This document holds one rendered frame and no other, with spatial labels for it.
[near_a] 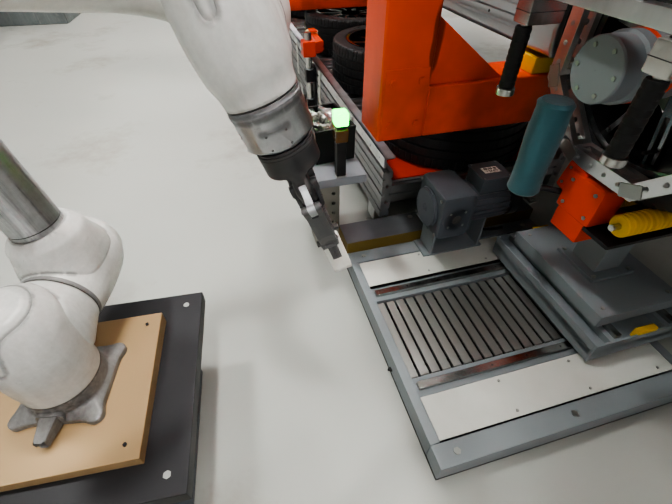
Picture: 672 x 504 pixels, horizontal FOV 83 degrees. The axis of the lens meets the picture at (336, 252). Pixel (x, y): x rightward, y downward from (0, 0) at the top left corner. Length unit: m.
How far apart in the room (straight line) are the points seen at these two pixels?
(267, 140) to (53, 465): 0.75
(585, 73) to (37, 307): 1.13
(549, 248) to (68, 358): 1.37
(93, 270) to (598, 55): 1.11
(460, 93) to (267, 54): 0.99
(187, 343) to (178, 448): 0.25
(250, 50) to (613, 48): 0.72
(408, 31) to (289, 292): 0.94
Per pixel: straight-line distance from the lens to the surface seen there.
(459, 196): 1.29
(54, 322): 0.84
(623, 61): 0.94
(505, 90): 1.07
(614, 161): 0.85
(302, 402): 1.23
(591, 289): 1.41
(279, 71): 0.44
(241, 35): 0.41
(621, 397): 1.39
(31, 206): 0.90
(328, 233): 0.52
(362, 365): 1.28
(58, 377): 0.89
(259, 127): 0.45
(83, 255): 0.93
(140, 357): 1.01
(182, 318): 1.08
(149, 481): 0.91
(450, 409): 1.17
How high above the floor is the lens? 1.11
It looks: 43 degrees down
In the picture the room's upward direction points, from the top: straight up
